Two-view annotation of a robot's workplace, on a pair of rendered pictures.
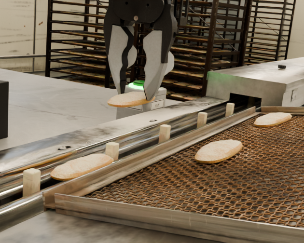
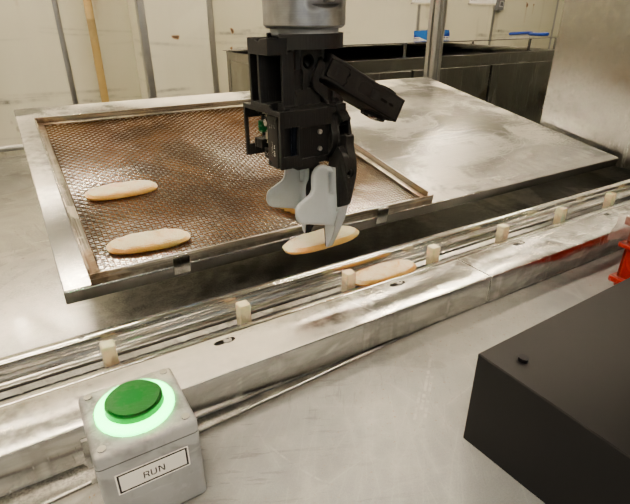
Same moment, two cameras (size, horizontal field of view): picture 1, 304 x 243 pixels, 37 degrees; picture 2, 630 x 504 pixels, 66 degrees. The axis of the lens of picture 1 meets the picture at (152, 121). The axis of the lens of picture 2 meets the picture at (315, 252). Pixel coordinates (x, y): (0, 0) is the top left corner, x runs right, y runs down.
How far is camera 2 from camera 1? 1.07 m
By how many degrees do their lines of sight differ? 131
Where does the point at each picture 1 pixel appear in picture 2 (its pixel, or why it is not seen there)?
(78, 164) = (391, 264)
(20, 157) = (442, 274)
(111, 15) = (350, 154)
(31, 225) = (438, 196)
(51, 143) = (409, 292)
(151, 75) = not seen: hidden behind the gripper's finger
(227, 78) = not seen: outside the picture
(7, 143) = (460, 411)
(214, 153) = not seen: hidden behind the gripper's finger
